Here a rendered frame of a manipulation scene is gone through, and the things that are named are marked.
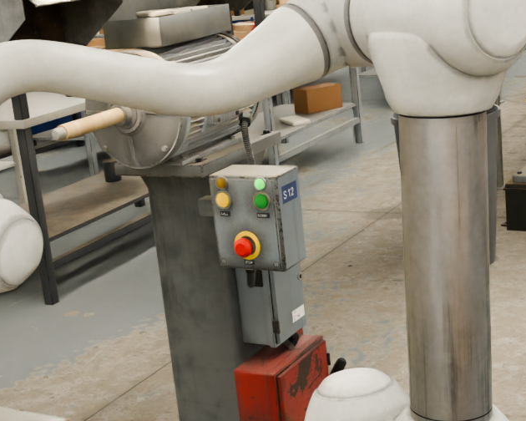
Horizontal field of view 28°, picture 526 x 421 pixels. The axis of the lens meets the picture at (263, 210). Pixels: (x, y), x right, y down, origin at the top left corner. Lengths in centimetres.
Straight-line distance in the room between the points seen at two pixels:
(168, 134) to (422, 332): 107
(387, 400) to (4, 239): 61
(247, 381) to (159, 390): 154
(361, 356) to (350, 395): 263
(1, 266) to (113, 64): 25
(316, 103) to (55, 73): 666
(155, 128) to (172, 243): 36
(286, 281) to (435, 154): 129
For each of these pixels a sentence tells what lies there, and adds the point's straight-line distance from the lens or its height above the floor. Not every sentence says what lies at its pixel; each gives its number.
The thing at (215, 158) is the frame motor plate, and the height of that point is 112.
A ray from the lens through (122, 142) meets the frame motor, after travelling 227.
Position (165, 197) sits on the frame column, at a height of 102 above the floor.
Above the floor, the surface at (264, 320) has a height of 73.
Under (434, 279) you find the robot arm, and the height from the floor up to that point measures 117.
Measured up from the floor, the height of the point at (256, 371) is 62.
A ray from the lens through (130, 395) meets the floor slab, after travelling 396.
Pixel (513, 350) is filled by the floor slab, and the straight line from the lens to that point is 405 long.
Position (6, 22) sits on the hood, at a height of 147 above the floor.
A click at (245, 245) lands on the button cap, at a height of 98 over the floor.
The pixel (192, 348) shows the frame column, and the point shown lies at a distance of 253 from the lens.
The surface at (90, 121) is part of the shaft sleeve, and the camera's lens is 212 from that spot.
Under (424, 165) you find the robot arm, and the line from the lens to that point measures 119.
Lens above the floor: 157
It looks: 14 degrees down
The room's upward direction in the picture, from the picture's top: 6 degrees counter-clockwise
